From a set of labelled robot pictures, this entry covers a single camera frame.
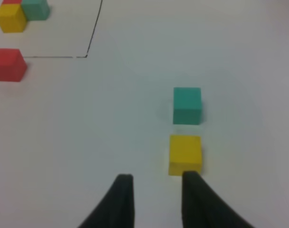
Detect yellow template block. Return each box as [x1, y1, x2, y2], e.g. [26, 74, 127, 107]
[0, 4, 27, 33]

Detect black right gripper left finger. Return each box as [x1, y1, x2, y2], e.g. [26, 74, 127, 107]
[79, 174, 135, 228]

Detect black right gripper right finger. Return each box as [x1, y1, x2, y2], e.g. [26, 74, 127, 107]
[181, 171, 252, 228]

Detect red template block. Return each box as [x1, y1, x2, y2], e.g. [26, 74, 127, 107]
[2, 0, 22, 4]

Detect green template block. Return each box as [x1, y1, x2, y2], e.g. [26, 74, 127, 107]
[21, 0, 50, 21]

